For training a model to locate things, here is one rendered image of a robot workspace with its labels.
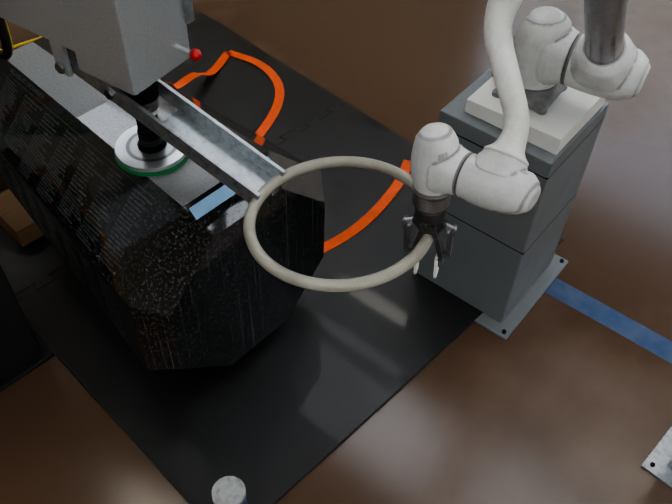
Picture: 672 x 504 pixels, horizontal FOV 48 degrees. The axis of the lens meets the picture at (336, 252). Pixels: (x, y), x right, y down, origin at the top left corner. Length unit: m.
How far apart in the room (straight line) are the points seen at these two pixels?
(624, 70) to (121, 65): 1.33
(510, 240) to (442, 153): 0.99
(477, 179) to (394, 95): 2.25
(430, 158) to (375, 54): 2.52
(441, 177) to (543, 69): 0.78
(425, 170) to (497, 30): 0.34
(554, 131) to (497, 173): 0.76
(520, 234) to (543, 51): 0.60
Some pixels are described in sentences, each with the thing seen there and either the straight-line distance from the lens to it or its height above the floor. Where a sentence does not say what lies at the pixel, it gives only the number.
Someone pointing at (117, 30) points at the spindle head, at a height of 1.29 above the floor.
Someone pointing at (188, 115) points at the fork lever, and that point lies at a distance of 2.15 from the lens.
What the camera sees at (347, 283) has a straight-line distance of 1.73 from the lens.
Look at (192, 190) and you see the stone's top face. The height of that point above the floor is 0.80.
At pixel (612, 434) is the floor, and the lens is 2.76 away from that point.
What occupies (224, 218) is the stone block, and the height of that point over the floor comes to 0.74.
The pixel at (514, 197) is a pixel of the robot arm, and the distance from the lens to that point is 1.61.
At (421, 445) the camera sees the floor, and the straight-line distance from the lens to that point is 2.58.
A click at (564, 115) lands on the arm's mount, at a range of 2.42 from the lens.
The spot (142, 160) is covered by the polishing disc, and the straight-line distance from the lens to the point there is 2.22.
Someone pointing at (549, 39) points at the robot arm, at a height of 1.09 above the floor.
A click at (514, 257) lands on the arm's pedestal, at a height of 0.37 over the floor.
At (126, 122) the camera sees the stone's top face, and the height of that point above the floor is 0.80.
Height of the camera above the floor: 2.26
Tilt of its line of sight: 48 degrees down
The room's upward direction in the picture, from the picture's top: 2 degrees clockwise
